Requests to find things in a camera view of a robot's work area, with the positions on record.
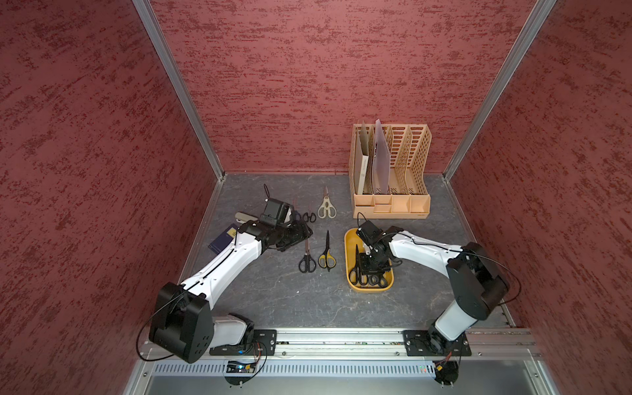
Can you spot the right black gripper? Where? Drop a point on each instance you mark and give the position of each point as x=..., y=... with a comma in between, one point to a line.
x=365, y=268

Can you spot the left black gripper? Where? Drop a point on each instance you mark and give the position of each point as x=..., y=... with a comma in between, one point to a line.
x=299, y=234

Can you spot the yellow plastic storage tray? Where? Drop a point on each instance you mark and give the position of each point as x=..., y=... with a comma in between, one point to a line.
x=352, y=243

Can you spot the small black scissors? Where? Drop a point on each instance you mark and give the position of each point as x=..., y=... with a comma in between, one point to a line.
x=309, y=216

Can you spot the yellow black handled scissors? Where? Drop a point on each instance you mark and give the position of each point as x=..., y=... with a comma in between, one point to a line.
x=326, y=260

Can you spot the cream handled kitchen scissors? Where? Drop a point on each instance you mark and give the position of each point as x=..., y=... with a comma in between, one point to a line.
x=326, y=209

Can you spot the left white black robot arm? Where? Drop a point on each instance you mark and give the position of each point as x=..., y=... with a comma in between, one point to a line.
x=183, y=323

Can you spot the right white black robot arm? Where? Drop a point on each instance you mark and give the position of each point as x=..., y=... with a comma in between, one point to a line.
x=477, y=283

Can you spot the dark blue notebook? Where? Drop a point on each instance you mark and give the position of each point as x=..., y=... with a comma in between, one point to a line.
x=224, y=239

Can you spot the tan plastic file organizer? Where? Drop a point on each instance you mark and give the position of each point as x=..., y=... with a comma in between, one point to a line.
x=407, y=196

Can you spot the translucent purple document folder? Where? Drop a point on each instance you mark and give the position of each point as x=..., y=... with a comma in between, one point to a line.
x=381, y=161

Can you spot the beige paper folder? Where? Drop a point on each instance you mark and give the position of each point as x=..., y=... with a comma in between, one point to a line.
x=361, y=160

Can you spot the right controller board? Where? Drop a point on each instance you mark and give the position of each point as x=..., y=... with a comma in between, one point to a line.
x=446, y=373

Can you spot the controller board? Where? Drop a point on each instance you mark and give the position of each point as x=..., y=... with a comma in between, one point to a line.
x=237, y=373
x=446, y=373

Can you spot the left controller board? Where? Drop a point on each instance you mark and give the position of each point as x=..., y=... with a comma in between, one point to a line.
x=237, y=373

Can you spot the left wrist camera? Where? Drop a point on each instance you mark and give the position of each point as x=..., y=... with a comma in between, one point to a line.
x=277, y=213

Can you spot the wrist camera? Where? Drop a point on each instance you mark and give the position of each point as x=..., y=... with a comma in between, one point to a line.
x=369, y=233
x=277, y=213

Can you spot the large black handled scissors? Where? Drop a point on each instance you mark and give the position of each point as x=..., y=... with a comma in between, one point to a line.
x=374, y=281

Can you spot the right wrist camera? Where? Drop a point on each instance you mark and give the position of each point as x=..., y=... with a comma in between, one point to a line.
x=369, y=233

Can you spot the blue handled scissors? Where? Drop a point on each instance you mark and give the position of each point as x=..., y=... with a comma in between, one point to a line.
x=355, y=275

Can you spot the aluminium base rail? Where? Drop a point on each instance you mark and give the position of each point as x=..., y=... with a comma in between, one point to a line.
x=389, y=344

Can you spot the right metal corner post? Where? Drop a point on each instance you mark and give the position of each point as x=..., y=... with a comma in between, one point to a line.
x=536, y=19

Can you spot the metal corner post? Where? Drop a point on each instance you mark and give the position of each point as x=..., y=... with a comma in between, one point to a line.
x=160, y=44
x=536, y=19

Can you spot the left metal corner post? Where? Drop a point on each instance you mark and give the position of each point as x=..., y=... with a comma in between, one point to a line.
x=160, y=44

